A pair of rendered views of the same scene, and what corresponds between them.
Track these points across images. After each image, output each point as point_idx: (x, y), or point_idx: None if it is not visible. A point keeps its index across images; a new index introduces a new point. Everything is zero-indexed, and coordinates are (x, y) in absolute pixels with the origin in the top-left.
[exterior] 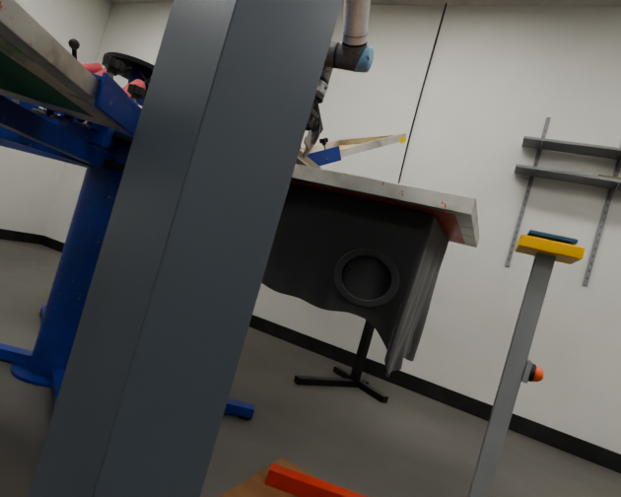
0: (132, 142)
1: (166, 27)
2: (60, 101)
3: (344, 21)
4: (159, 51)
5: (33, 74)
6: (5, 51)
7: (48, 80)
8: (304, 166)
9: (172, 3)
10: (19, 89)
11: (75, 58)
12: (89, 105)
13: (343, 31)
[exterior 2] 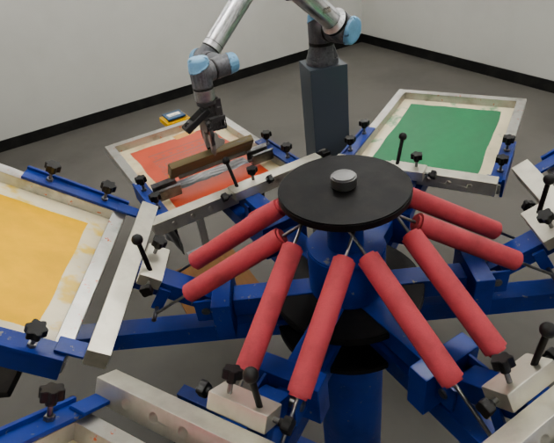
0: (348, 131)
1: (347, 95)
2: (386, 154)
3: (227, 40)
4: (347, 103)
5: (390, 134)
6: (395, 124)
7: (384, 134)
8: (256, 136)
9: (347, 87)
10: (409, 158)
11: (375, 119)
12: (369, 145)
13: (223, 47)
